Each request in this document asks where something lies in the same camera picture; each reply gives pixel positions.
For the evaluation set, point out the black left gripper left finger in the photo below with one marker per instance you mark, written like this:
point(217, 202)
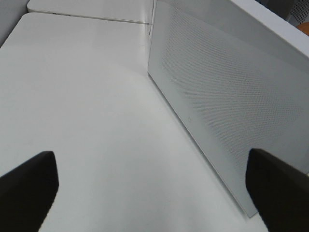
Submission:
point(27, 193)

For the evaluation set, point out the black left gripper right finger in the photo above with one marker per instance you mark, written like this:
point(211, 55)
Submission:
point(279, 192)

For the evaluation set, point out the white microwave door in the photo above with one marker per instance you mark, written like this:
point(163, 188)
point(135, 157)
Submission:
point(237, 76)

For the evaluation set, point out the white microwave oven body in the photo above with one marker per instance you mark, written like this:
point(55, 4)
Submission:
point(295, 12)

